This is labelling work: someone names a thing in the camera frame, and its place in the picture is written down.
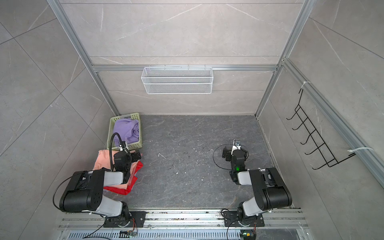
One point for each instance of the white zip tie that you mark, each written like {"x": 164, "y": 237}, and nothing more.
{"x": 360, "y": 148}

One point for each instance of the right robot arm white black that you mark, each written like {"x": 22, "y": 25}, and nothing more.
{"x": 270, "y": 191}

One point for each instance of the salmon pink printed t-shirt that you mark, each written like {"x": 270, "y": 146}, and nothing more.
{"x": 103, "y": 160}

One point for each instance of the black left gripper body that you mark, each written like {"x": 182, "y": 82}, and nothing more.
{"x": 132, "y": 158}

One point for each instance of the red folded t-shirt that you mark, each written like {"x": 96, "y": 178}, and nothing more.
{"x": 125, "y": 189}

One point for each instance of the black wire hook rack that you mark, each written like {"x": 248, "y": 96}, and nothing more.
{"x": 314, "y": 135}

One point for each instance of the purple t-shirt in basket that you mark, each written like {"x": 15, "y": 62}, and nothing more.
{"x": 128, "y": 130}

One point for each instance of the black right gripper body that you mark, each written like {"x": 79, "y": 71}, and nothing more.
{"x": 230, "y": 157}

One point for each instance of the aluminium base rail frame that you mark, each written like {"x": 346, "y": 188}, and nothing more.
{"x": 168, "y": 224}

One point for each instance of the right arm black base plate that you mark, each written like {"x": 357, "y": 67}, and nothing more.
{"x": 232, "y": 219}

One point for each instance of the white wire mesh basket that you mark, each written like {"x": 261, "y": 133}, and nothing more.
{"x": 177, "y": 80}

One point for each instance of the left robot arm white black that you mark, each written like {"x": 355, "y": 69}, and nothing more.
{"x": 114, "y": 171}

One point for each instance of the green plastic basket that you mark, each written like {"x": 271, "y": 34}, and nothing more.
{"x": 113, "y": 142}

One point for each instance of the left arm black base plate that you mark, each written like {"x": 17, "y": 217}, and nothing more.
{"x": 136, "y": 218}

